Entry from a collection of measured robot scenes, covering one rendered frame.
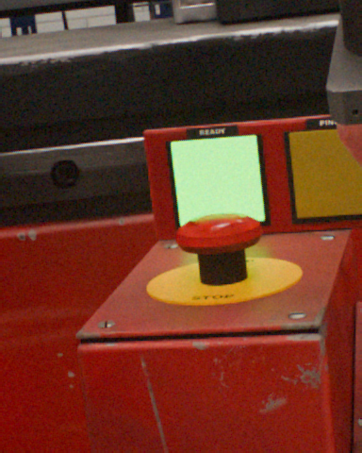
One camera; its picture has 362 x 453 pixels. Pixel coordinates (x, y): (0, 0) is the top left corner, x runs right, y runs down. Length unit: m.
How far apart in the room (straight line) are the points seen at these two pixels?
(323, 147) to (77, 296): 0.24
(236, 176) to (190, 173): 0.02
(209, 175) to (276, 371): 0.17
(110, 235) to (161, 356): 0.29
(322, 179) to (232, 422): 0.17
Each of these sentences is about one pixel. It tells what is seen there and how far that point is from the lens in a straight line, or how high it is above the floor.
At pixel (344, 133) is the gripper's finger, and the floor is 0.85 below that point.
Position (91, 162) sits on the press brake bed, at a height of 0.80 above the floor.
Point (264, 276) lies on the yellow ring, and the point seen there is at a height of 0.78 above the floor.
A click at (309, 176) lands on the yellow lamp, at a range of 0.66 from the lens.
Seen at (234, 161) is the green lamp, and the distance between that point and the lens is 0.66.
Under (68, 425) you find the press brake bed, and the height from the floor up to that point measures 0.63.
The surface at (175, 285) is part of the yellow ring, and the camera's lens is 0.59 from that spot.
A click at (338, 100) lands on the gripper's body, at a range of 0.47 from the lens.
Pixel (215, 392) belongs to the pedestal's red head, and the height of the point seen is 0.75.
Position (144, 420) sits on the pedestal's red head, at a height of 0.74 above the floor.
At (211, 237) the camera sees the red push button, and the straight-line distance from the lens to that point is 0.57.
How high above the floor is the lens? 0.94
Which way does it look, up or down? 12 degrees down
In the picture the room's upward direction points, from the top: 7 degrees counter-clockwise
